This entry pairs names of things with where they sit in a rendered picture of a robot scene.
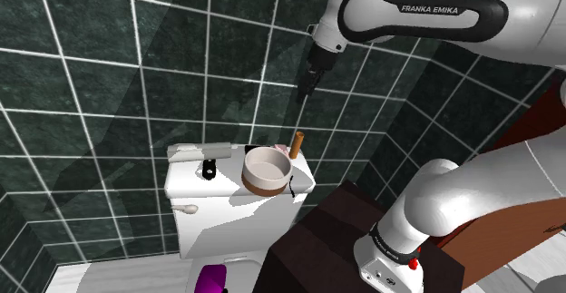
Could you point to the brown cylinder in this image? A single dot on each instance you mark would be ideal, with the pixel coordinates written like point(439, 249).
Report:
point(296, 145)

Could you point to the small black object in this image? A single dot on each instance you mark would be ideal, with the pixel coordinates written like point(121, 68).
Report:
point(208, 169)

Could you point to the white bowl with brown base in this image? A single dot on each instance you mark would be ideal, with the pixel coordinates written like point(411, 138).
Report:
point(266, 170)

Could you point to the grey white rolled towel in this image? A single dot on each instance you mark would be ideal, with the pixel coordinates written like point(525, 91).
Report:
point(199, 151)

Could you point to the dark robot stand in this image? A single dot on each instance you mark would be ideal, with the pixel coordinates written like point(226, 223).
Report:
point(318, 239)

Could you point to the small pink object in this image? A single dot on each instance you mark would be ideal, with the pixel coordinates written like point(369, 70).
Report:
point(280, 147)

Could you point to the white toilet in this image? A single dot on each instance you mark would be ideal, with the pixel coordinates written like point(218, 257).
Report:
point(212, 221)

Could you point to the flat black object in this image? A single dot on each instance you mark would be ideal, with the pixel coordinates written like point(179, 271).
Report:
point(253, 148)

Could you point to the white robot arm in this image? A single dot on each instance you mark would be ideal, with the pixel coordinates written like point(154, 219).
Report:
point(442, 195)

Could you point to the purple rounded object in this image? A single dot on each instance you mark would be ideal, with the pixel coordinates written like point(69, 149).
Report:
point(212, 279)

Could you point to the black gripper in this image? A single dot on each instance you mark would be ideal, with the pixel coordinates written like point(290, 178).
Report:
point(321, 57)

